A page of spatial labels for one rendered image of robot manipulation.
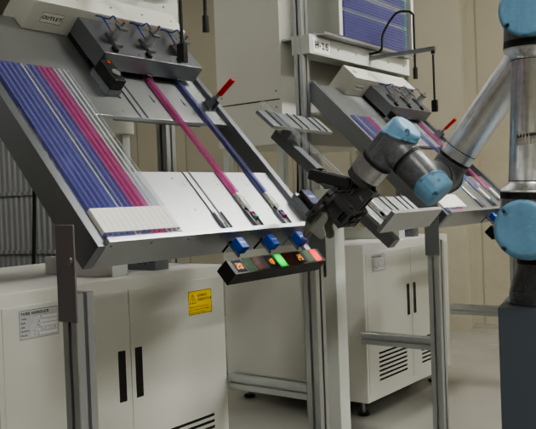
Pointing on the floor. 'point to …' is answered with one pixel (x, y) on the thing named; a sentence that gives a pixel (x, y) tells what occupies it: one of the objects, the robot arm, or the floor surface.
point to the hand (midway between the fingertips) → (305, 231)
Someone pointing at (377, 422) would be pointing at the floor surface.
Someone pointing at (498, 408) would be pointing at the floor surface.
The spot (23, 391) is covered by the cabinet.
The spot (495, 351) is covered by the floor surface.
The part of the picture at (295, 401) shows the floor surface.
